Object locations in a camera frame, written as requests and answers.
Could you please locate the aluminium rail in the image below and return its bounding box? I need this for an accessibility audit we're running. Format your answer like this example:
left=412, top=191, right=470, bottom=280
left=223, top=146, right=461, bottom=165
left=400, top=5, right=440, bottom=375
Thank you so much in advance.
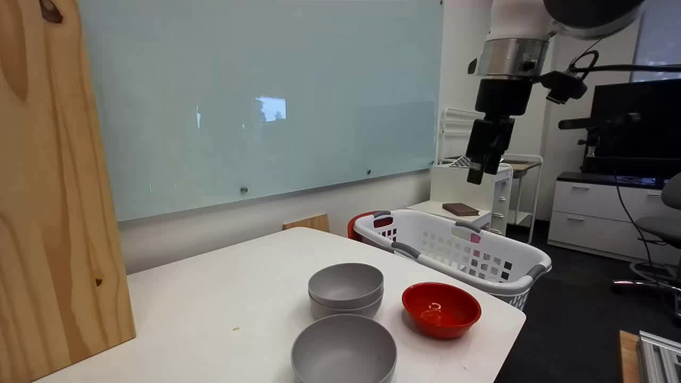
left=637, top=327, right=681, bottom=383

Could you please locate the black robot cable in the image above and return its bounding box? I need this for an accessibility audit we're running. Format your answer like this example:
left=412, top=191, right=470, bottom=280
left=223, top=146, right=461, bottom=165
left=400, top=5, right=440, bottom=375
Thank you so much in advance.
left=566, top=49, right=681, bottom=80

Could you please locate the black hanging cable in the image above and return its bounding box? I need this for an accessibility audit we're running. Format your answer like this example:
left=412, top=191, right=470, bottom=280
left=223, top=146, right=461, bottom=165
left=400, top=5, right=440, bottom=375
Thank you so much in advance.
left=614, top=182, right=665, bottom=286

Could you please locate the black monitor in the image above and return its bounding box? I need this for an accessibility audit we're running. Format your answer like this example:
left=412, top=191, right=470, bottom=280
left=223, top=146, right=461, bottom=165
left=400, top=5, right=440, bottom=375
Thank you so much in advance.
left=582, top=77, right=681, bottom=181

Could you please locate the white drawer cabinet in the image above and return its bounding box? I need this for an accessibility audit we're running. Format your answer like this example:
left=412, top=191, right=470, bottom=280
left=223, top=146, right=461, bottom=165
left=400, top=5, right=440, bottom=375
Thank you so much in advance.
left=548, top=170, right=681, bottom=268

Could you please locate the white laundry basket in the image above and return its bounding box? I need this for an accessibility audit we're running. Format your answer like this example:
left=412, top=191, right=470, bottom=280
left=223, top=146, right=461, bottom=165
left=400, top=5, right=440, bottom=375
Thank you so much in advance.
left=352, top=208, right=554, bottom=313

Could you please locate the small cardboard box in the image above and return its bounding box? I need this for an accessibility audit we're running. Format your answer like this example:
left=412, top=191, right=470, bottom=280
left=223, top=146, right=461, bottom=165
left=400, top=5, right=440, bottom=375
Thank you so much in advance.
left=282, top=213, right=333, bottom=233

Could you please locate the white side table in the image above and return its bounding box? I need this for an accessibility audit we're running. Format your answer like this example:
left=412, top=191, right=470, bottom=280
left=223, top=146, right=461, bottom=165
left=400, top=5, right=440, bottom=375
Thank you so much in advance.
left=503, top=154, right=545, bottom=244

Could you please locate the black bar camera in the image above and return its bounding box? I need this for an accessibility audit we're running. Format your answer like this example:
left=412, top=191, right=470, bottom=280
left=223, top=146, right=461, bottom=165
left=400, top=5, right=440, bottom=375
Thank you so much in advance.
left=559, top=113, right=642, bottom=131

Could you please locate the red bowl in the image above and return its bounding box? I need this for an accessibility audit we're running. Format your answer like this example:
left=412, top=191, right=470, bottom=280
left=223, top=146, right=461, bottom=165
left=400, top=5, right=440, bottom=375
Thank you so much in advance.
left=400, top=280, right=484, bottom=341

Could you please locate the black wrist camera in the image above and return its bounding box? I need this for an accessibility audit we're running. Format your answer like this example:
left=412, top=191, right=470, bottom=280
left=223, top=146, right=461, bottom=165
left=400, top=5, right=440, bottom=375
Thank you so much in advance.
left=540, top=66, right=593, bottom=107

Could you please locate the light wooden board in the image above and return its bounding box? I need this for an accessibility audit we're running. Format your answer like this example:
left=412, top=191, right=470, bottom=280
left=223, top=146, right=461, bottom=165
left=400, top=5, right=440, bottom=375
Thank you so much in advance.
left=0, top=0, right=138, bottom=383

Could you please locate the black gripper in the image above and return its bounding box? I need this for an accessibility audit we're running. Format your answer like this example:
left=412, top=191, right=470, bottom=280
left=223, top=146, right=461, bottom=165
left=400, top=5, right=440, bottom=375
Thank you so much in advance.
left=465, top=77, right=535, bottom=188

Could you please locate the brown flat block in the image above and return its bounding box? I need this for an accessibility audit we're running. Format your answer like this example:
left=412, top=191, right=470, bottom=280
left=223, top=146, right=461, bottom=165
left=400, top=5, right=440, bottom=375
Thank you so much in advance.
left=440, top=201, right=484, bottom=218

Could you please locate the glass whiteboard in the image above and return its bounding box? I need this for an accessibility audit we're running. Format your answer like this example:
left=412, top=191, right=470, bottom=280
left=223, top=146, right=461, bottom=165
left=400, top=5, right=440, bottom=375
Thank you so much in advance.
left=77, top=0, right=447, bottom=224

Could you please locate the window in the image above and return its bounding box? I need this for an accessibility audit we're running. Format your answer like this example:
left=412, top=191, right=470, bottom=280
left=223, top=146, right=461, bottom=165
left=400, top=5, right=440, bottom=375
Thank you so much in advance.
left=633, top=0, right=681, bottom=84

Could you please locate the grey office chair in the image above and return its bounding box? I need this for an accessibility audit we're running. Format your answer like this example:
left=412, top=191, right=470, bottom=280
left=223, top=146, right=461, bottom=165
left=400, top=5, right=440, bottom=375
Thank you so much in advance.
left=611, top=173, right=681, bottom=317

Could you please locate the white shelf cart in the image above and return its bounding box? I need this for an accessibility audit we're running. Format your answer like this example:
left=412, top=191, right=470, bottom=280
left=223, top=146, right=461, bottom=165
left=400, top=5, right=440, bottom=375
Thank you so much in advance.
left=428, top=159, right=515, bottom=235

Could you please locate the wooden plank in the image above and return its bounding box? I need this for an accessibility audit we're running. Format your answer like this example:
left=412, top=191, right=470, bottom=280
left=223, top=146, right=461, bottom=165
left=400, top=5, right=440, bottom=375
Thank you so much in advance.
left=617, top=327, right=645, bottom=383

